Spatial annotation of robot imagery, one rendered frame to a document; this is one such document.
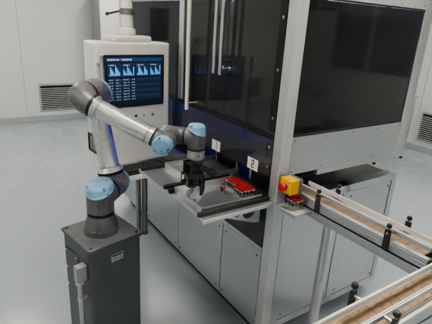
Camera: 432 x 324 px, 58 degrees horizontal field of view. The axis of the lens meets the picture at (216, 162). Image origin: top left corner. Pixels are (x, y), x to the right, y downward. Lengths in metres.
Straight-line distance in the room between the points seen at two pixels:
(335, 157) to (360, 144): 0.19
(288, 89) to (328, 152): 0.47
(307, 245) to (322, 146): 0.57
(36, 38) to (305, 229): 5.60
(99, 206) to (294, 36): 1.08
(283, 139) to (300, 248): 0.67
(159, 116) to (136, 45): 0.47
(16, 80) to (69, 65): 0.84
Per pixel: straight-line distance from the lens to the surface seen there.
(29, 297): 2.84
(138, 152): 2.57
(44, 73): 6.97
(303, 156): 1.92
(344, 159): 2.17
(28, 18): 6.89
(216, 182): 2.05
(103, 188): 1.69
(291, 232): 2.08
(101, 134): 1.77
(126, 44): 2.41
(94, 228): 1.76
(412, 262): 1.65
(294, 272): 2.27
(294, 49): 1.74
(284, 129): 1.78
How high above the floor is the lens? 1.68
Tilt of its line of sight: 20 degrees down
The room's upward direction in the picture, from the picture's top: 3 degrees clockwise
